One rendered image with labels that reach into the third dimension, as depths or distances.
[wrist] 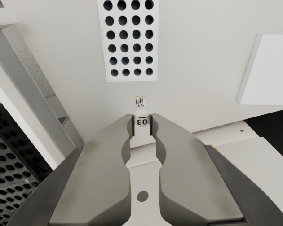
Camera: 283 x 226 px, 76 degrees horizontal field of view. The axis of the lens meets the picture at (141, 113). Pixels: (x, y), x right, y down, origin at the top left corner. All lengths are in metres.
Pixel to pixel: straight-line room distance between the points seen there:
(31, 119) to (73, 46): 0.14
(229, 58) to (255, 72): 0.05
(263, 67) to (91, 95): 0.32
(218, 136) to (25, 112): 0.36
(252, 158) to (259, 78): 0.15
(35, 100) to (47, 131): 0.05
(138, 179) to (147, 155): 0.06
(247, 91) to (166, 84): 0.15
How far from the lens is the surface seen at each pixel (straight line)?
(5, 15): 0.29
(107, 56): 0.30
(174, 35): 0.34
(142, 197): 0.36
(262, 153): 0.41
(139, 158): 0.43
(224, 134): 0.44
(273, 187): 0.36
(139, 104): 0.15
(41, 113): 0.29
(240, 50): 0.38
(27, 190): 0.35
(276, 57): 0.40
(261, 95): 0.42
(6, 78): 0.27
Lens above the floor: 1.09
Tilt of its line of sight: 61 degrees down
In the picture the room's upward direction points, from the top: 177 degrees clockwise
